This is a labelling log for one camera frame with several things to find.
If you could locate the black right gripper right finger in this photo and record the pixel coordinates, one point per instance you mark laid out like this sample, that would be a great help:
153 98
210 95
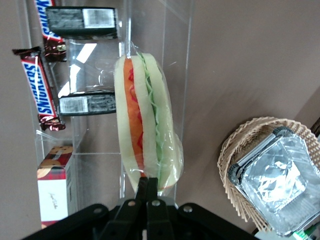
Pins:
157 220

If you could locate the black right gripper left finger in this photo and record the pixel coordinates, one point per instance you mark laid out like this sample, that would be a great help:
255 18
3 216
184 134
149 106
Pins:
125 215

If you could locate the triangle sandwich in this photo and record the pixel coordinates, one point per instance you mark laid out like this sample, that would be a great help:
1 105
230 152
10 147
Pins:
150 112

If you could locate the red plaid cookie box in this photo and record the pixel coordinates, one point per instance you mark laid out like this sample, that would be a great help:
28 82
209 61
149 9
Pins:
52 195

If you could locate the small black box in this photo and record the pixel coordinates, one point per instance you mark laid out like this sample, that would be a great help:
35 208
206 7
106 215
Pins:
100 105
67 21

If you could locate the light wicker basket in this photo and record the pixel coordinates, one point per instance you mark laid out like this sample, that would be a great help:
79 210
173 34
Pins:
237 140

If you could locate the silver foil container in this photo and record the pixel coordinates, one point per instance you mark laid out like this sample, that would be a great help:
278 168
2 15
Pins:
272 180

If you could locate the Snickers bar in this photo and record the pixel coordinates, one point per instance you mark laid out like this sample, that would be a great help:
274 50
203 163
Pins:
48 22
41 90

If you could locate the clear acrylic stepped stand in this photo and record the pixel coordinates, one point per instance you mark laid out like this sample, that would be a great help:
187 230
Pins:
175 50

